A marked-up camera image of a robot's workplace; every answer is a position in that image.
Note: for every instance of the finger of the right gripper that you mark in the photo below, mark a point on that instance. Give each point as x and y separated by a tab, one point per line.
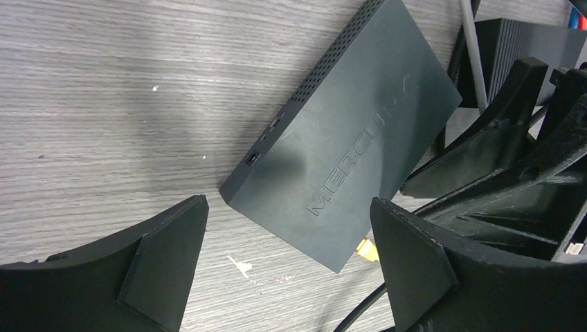
537	206
496	140

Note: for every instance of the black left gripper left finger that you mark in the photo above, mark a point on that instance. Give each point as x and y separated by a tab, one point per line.
136	279

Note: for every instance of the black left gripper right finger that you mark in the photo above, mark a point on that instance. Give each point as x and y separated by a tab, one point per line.
437	280

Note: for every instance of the black cable teal boot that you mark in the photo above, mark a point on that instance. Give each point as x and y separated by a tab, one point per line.
361	308

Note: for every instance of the small black TP-Link switch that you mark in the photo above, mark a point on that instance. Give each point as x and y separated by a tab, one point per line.
503	41

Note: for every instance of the dark grey network switch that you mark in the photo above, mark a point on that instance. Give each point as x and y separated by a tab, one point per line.
354	129

